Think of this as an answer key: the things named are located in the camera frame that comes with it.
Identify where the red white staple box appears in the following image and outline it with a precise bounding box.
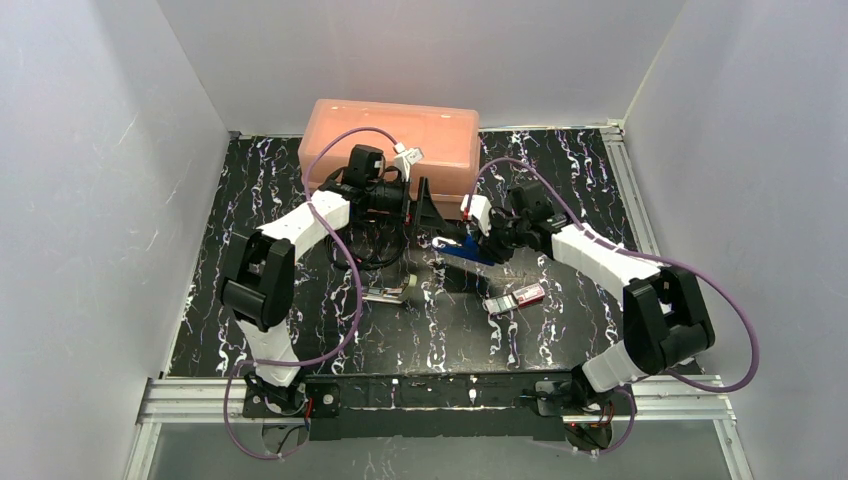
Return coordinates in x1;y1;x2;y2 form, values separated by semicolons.
483;283;546;315

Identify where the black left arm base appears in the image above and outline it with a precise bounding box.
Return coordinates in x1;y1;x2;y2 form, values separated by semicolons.
242;379;341;419

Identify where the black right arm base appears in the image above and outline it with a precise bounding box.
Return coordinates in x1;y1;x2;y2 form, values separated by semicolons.
525;379;638;420

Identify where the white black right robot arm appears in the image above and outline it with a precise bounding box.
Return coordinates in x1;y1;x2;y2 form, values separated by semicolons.
461;181;715;402

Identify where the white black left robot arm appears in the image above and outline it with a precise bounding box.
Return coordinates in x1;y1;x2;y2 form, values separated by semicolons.
220;144;453;387

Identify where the pink translucent plastic storage box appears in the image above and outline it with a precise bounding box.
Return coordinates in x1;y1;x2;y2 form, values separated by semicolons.
298;99;481;220

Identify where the black marble pattern mat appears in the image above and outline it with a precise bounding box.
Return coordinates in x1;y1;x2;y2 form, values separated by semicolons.
169;129;636;377

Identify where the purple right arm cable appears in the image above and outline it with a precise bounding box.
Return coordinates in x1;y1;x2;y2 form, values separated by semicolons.
463;157;761;458

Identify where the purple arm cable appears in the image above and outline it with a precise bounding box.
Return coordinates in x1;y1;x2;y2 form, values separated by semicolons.
223;127;405;462
463;157;761;458

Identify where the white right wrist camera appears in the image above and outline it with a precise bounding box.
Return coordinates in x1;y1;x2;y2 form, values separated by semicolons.
460;194;492;236

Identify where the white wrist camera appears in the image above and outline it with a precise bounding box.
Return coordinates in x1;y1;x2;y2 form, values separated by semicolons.
460;194;492;236
393;143;424;182

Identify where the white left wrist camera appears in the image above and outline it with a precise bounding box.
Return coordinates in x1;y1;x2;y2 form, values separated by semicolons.
393;143;424;182

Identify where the coiled black usb cable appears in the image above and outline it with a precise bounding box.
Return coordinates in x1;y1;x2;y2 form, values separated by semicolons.
327;218;407;272

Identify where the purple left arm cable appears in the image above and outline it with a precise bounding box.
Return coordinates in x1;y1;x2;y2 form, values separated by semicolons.
223;127;405;462

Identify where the aluminium right frame rail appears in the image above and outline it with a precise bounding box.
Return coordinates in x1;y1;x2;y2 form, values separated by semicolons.
600;122;660;255

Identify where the aluminium frame rail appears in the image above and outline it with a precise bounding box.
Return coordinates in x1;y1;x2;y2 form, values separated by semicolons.
137;374;736;424
600;122;660;255

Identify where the aluminium front frame rail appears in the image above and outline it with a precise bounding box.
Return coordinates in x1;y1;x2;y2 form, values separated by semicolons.
137;374;736;424

